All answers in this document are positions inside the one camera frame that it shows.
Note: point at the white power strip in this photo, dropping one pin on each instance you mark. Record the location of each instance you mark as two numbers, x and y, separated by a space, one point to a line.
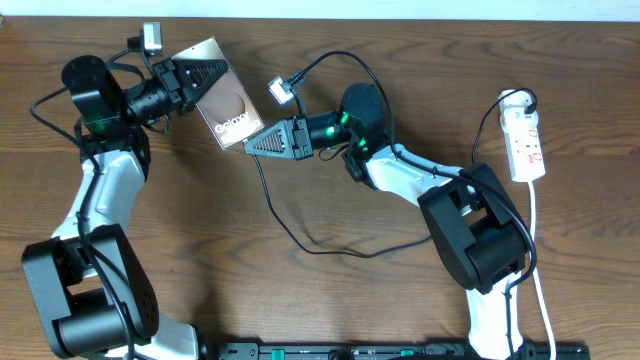
524 152

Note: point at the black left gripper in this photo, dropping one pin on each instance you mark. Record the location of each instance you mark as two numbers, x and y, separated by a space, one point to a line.
169 74

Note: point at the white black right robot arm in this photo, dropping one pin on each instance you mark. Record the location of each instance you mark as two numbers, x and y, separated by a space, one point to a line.
480 237

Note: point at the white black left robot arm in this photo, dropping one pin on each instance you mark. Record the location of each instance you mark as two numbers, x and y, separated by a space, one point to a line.
93 298

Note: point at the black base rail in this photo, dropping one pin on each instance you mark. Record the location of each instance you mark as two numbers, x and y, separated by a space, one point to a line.
442 350

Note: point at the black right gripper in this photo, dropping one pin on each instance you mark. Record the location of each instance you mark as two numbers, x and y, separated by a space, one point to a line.
295 136

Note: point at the white usb charger plug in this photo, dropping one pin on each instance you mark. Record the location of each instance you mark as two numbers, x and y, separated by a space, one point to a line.
512 102

